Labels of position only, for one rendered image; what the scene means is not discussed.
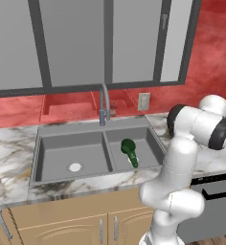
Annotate grey double basin sink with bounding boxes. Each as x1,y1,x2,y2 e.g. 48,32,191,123
29,116,168,188

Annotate grey dishwasher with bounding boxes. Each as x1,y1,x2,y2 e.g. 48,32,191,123
176,172,226,245

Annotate grey sink tap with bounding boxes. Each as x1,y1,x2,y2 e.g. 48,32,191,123
99,83,117,127

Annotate white wall socket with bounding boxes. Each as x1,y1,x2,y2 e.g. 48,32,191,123
137,92,151,112

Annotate black dishwasher handle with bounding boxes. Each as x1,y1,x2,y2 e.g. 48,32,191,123
201,188,226,201

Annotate grey framed window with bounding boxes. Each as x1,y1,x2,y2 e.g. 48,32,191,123
0,0,203,99

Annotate silver cupboard handle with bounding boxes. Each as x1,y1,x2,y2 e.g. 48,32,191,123
113,215,120,242
0,209,13,241
99,218,104,245

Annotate green bottle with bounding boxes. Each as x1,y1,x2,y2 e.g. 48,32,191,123
120,138,140,169

